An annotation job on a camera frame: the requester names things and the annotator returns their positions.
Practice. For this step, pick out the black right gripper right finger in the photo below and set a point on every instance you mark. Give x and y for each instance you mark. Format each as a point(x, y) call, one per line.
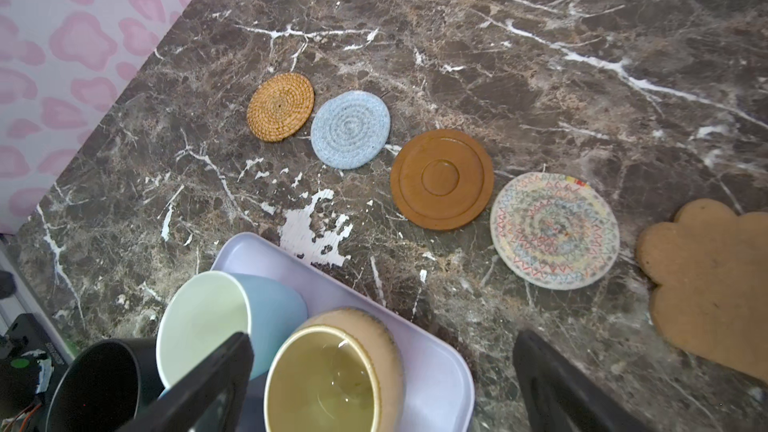
point(559, 397)

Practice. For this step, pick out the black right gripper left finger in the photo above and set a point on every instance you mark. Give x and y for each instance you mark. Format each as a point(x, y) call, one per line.
point(209, 398)

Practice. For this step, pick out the light blue mug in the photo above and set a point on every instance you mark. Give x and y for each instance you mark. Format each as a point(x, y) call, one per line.
point(212, 306)

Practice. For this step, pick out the multicolour zigzag woven coaster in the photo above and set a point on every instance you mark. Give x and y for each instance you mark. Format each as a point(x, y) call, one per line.
point(554, 231)

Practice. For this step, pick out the cork flower-shaped coaster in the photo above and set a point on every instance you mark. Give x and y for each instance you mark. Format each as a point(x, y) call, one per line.
point(709, 268)

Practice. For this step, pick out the brown round wooden coaster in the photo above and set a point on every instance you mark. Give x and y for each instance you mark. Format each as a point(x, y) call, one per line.
point(442, 179)

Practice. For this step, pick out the round rattan wicker coaster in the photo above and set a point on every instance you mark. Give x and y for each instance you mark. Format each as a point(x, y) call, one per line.
point(280, 107)

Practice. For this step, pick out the light blue woven coaster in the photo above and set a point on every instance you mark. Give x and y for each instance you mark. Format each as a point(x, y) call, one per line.
point(350, 129)

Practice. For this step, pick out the black mug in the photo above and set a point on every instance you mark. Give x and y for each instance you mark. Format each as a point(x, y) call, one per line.
point(106, 386)

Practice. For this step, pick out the lavender rectangular tray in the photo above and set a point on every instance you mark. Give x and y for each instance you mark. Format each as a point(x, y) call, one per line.
point(439, 388)

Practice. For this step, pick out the beige tan mug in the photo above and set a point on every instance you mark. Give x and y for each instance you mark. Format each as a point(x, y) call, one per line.
point(341, 370)

